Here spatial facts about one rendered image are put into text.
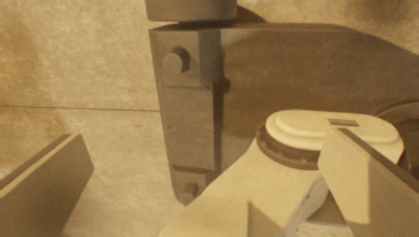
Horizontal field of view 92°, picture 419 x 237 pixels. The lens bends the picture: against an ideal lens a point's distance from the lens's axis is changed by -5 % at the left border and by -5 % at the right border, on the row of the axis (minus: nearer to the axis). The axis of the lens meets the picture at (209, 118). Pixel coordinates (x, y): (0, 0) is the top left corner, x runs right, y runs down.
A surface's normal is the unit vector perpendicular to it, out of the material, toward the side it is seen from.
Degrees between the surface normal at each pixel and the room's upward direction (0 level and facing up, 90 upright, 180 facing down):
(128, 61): 0
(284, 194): 90
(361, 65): 0
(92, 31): 0
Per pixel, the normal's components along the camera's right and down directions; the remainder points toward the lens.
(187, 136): -0.20, 0.48
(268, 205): -0.03, -0.87
